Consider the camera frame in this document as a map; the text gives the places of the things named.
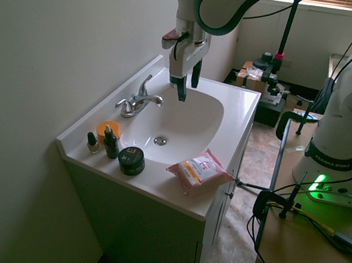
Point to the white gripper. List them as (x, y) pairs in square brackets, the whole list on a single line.
[(186, 58)]

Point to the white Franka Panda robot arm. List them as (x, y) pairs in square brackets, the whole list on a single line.
[(330, 105)]

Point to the white sink vanity top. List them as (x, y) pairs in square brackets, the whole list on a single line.
[(177, 138)]

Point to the brown cardboard box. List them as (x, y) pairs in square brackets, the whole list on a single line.
[(250, 78)]

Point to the chrome sink drain stopper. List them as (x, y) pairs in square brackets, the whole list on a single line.
[(160, 140)]

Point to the black tripod head with pink clamp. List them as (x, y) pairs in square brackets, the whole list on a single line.
[(268, 65)]

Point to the black case on floor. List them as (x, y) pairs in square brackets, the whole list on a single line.
[(270, 109)]

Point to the orange round jar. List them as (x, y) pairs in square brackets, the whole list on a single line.
[(111, 129)]

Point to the pink wipes packet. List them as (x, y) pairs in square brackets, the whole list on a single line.
[(199, 172)]

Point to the black round cream jar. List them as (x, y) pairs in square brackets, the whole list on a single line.
[(131, 161)]

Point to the dark dropper bottle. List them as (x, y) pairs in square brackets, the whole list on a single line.
[(110, 143)]

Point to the black C-clamp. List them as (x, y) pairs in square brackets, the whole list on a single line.
[(290, 120), (269, 203)]

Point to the small nail polish bottle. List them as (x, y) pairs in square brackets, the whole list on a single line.
[(92, 143)]

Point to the white vanity cabinet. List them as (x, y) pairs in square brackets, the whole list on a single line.
[(166, 237)]

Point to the wooden robot mounting table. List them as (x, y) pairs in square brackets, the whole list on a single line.
[(322, 215)]

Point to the red and white wrist camera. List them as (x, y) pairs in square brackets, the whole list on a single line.
[(170, 38)]

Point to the black camera stand pole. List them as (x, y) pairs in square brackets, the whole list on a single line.
[(290, 16)]

